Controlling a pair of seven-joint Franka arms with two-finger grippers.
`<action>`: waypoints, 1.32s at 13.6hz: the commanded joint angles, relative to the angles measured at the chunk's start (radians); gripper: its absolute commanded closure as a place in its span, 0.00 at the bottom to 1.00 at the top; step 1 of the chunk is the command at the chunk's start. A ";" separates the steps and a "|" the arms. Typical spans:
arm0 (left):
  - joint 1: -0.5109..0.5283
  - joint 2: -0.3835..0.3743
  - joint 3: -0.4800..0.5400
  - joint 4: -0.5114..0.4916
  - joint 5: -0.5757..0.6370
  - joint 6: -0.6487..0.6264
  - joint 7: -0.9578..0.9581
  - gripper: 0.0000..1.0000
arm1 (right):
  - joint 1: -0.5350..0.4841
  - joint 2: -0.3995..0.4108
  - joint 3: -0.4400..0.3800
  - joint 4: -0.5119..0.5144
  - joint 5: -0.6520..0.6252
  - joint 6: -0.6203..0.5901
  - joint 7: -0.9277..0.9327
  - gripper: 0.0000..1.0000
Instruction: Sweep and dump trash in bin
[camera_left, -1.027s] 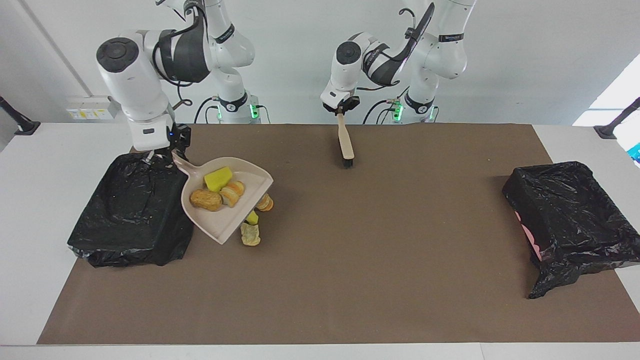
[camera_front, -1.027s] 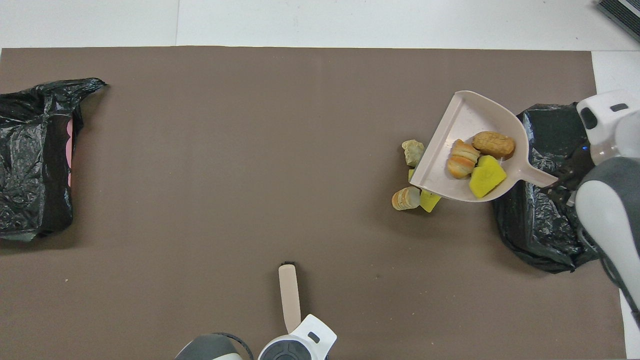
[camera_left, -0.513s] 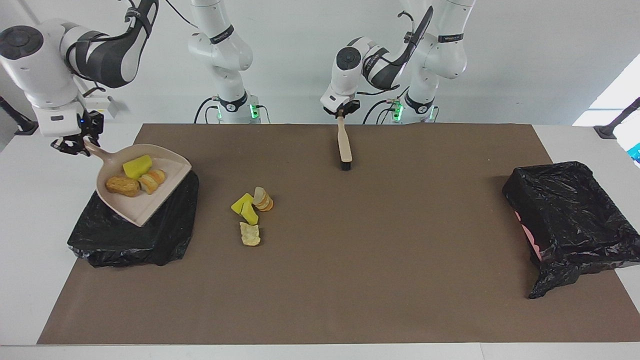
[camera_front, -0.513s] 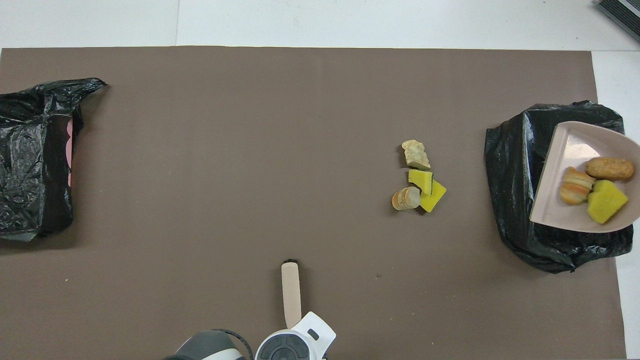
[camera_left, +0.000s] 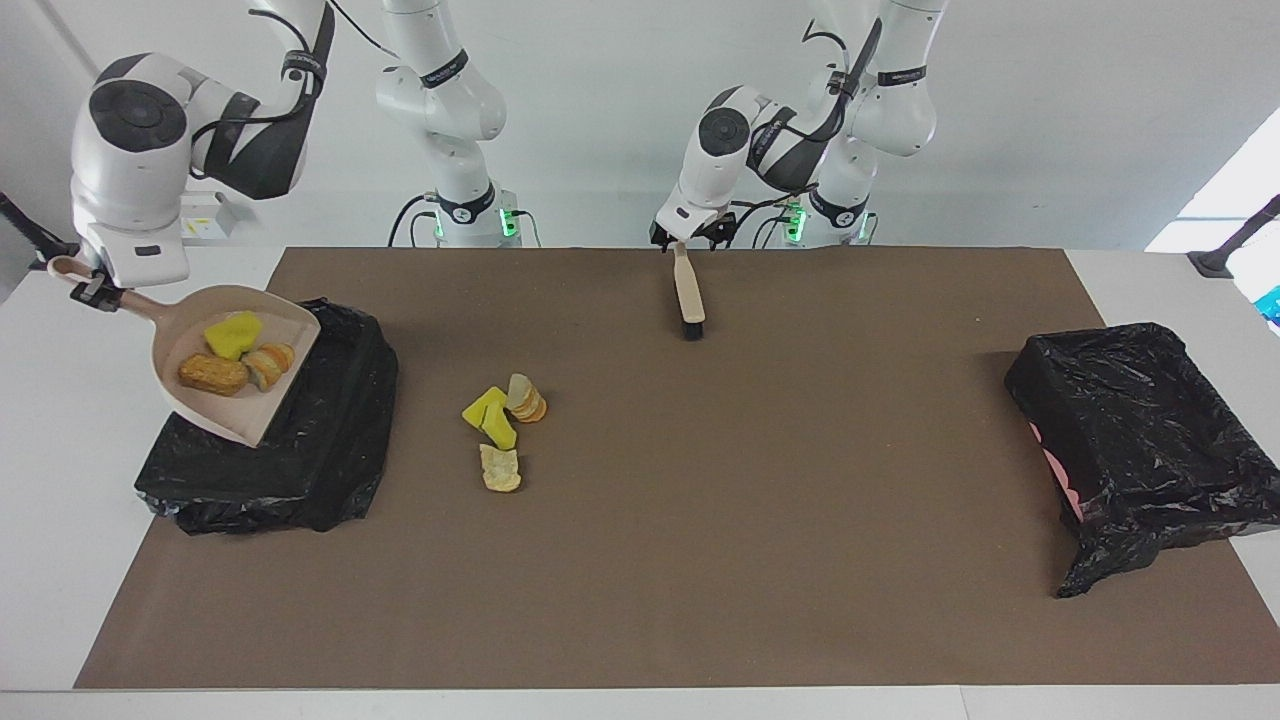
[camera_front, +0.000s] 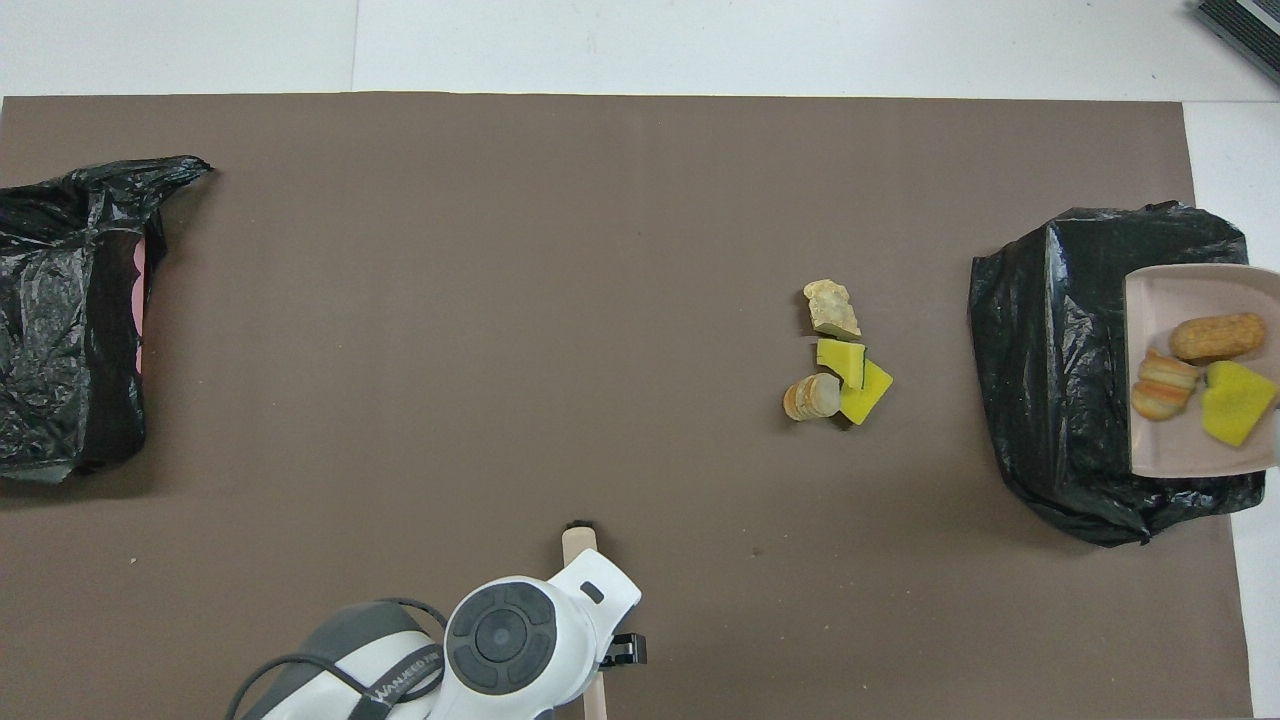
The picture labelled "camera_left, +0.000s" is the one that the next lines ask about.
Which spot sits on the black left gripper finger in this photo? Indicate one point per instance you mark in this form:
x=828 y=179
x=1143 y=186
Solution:
x=661 y=239
x=725 y=232

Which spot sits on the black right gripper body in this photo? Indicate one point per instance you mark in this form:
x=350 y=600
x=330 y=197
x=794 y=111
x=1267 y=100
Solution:
x=97 y=292

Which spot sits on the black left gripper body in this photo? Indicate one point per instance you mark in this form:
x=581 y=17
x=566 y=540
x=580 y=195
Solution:
x=695 y=235

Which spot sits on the beige hand brush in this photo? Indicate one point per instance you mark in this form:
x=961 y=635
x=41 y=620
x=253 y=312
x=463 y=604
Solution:
x=688 y=290

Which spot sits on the brown bread bun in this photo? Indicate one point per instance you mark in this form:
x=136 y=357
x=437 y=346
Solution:
x=212 y=375

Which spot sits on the notched yellow green sponge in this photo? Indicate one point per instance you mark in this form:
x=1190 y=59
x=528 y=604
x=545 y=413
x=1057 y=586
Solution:
x=233 y=335

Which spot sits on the beige plastic dustpan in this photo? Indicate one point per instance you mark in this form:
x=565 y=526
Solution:
x=230 y=410

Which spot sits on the yellow sponge wedge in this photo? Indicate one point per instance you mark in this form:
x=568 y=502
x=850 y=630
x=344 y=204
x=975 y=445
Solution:
x=482 y=405

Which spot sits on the yellow green sponge piece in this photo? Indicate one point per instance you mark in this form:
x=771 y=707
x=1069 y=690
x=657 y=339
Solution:
x=500 y=432

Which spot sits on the pale torn croissant piece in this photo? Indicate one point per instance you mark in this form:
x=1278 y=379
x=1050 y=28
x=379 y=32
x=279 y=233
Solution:
x=500 y=468

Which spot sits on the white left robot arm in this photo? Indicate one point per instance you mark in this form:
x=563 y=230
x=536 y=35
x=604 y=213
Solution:
x=720 y=150

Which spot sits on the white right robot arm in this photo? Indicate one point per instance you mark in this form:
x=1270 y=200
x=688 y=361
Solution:
x=130 y=170

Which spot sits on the black bag lined bin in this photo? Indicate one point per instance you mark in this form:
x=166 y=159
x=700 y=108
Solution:
x=330 y=450

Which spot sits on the pink bin with black bag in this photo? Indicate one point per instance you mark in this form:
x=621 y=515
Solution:
x=1150 y=440

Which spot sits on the brown table mat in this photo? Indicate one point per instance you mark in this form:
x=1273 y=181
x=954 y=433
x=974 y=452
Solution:
x=900 y=620

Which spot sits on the blue object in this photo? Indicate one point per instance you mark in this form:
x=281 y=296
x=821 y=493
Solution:
x=1273 y=300

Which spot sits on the black camera stand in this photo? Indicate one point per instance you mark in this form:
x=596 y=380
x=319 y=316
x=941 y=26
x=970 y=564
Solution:
x=1215 y=262
x=25 y=225

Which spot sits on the white wall socket box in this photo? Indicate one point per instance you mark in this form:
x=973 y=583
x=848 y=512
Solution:
x=215 y=215

